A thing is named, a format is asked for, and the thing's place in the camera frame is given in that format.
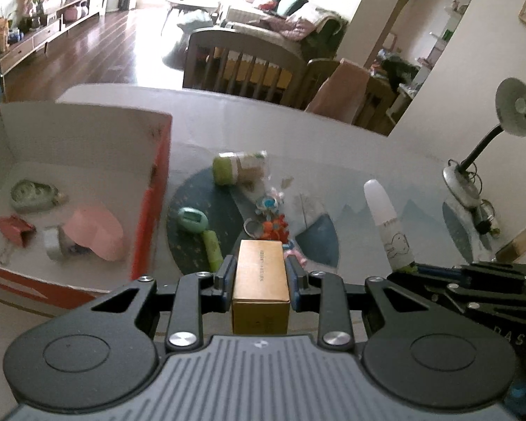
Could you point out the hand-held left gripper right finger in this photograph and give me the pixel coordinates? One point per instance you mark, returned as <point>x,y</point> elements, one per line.
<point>294,285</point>

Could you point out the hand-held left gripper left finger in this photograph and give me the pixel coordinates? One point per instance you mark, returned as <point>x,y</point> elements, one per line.
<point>225,283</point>

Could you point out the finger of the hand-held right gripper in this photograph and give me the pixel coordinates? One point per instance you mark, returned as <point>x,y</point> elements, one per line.
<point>477,271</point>
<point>421,287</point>

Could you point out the yellow carton box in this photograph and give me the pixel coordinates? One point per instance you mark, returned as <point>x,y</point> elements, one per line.
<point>261,280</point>

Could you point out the green tube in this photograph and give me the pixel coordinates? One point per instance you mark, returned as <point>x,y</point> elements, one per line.
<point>212,250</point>

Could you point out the white tube bottle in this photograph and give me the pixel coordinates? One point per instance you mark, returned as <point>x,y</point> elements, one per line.
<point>388,228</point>

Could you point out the teal egg-shaped toy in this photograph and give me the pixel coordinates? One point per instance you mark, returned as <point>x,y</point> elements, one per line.
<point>190,219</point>

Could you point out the blue white figure toy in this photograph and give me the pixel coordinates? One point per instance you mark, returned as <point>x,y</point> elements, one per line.
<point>268,204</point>

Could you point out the pink bowl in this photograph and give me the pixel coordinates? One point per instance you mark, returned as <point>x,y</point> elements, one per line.
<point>94,230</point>

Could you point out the silver cylinder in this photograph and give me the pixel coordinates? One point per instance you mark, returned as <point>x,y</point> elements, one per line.
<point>52,242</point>

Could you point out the red cardboard box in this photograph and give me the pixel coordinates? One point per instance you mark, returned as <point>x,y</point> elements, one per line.
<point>92,149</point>

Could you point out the green metal tin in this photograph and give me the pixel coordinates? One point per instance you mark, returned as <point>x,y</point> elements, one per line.
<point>30,195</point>

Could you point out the black power adapter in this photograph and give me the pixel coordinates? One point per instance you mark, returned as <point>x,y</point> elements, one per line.
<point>482,226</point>

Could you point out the brown glass jar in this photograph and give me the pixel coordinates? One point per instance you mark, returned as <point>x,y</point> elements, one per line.
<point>521,245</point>

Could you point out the green-lid toothpick jar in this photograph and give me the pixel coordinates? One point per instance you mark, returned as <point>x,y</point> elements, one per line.
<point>228,169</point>

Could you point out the white desk lamp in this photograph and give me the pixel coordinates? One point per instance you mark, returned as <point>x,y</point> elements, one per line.
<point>515,105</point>

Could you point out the wooden dining chair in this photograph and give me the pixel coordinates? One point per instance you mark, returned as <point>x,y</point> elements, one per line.
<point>381,96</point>
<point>245,39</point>

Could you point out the pink cloth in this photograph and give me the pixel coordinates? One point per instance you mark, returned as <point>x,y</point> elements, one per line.
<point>337,90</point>

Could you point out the beige sofa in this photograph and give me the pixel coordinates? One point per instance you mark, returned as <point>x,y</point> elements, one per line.
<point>285,41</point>

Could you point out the reddish quilt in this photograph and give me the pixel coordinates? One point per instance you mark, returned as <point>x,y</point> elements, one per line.
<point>300,26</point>

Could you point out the grey floor cushion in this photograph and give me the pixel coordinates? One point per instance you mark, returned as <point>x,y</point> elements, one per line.
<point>195,19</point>

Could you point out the teal cushion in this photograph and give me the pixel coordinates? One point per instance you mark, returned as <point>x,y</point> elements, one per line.
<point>291,3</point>

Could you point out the white coffee table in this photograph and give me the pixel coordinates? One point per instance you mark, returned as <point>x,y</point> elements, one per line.
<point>188,2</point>

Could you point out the wooden tv cabinet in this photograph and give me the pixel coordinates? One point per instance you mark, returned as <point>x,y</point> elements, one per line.
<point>39,37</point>

